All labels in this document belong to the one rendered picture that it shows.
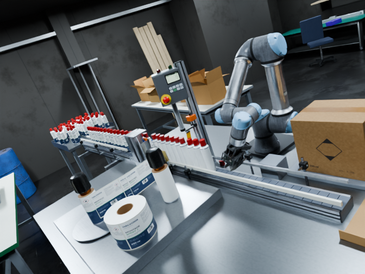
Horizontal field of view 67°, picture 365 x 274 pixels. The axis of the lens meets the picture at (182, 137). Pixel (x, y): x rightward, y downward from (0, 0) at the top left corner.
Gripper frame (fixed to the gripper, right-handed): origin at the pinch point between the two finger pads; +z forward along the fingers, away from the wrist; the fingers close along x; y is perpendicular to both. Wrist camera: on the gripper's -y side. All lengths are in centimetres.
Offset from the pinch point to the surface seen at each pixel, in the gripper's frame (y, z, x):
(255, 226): 21.9, -3.9, 27.7
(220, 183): 5.7, 9.9, -1.8
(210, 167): 1.9, 8.9, -12.7
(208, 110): -112, 80, -106
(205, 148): 1.3, -1.4, -18.1
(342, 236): 14, -21, 54
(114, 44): -208, 151, -447
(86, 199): 62, 11, -43
